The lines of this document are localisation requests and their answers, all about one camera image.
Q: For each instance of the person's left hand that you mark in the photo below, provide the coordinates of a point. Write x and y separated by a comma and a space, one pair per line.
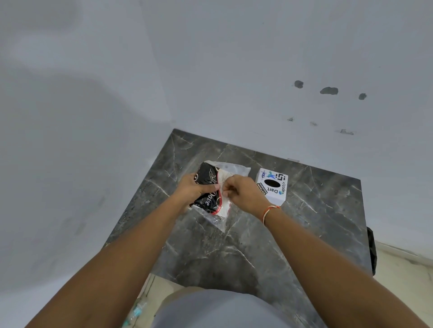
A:
189, 192

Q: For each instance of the person's right hand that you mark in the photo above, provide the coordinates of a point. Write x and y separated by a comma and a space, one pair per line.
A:
245, 194

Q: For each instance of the clear plastic tissue packet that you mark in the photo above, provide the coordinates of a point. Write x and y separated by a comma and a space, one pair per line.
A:
206, 172

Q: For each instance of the white stickered tissue box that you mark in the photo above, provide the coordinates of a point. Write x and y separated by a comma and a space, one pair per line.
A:
280, 177

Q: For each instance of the person's right forearm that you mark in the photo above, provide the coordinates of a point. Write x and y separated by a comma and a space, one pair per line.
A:
331, 270

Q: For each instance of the person's left forearm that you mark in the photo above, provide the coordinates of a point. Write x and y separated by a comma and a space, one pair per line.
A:
118, 263

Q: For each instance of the grey shirt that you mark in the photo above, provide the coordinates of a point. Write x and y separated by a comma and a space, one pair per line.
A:
220, 311

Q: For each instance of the clear plastic bottle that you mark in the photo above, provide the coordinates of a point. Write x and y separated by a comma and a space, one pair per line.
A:
137, 309

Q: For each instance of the black lined trash bin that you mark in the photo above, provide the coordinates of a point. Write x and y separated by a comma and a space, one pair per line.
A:
371, 250

